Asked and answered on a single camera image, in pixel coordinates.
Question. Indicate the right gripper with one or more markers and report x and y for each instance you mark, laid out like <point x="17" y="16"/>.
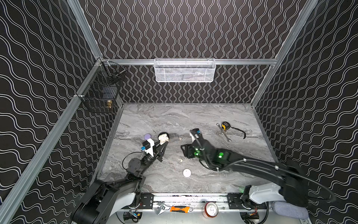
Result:
<point x="187" y="149"/>

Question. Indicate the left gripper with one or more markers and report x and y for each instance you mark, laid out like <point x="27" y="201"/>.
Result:
<point x="159" y="148"/>

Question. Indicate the purple earbud charging case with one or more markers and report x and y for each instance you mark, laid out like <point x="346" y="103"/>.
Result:
<point x="147" y="136"/>

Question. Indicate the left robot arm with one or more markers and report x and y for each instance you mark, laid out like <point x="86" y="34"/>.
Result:
<point x="103" y="199"/>

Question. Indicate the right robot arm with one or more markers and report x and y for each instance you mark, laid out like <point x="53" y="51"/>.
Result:
<point x="292" y="185"/>

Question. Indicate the white round earbud case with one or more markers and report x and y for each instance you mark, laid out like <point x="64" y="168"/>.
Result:
<point x="187" y="173"/>

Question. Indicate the black round digital timer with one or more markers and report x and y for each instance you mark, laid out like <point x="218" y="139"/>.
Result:
<point x="164" y="133"/>

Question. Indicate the silver combination wrench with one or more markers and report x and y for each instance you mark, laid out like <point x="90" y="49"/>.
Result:
<point x="223" y="132"/>

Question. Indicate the yellow black tape measure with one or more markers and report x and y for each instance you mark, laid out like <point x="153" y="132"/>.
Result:
<point x="225" y="126"/>

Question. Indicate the adjustable wrench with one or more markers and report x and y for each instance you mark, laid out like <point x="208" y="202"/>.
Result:
<point x="161" y="207"/>

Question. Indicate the soda can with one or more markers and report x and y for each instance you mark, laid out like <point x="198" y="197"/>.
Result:
<point x="210" y="210"/>

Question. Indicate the grey cloth roll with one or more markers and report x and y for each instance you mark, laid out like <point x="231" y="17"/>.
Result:
<point x="288" y="210"/>

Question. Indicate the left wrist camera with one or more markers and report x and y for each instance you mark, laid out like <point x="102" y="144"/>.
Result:
<point x="148" y="147"/>

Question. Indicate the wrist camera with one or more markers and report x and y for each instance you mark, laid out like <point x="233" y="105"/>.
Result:
<point x="148" y="147"/>
<point x="195" y="134"/>

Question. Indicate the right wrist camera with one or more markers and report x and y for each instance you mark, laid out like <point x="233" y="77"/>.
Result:
<point x="195" y="134"/>

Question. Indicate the orange handled tool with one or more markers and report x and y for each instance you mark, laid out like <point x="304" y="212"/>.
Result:
<point x="181" y="209"/>

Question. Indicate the white wire mesh basket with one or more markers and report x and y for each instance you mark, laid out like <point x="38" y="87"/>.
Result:
<point x="184" y="70"/>

